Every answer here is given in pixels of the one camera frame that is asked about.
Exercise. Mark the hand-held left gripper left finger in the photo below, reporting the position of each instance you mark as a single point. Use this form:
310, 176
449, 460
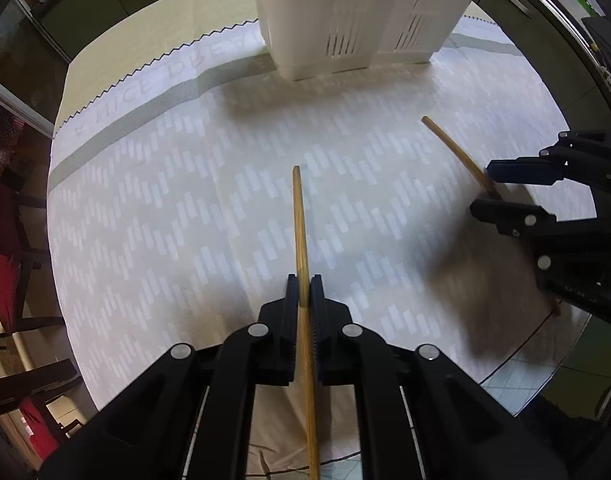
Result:
265, 360

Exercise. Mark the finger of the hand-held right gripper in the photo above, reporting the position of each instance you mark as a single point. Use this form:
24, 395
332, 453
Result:
505, 212
523, 171

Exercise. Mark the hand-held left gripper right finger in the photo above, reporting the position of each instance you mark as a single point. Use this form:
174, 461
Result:
355, 360

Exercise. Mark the long wooden chopstick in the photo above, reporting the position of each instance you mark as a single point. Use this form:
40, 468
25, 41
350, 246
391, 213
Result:
455, 147
301, 230

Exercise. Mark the white plastic utensil holder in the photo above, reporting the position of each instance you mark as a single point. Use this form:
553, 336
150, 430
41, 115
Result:
365, 10

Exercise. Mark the green sink base cabinets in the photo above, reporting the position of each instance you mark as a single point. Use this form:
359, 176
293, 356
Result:
530, 30

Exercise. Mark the green plastic sink rack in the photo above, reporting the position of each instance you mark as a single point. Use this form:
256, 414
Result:
580, 2

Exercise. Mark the white patterned tablecloth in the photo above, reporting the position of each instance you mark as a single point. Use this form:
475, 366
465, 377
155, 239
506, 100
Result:
210, 185

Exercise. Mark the red cushioned wooden chair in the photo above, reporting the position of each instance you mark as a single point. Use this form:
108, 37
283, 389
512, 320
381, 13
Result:
2, 280
40, 420

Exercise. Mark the purple plaid apron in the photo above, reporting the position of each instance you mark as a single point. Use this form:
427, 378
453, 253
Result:
2, 145

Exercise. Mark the sliding glass door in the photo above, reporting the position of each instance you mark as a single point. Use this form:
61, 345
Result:
25, 55

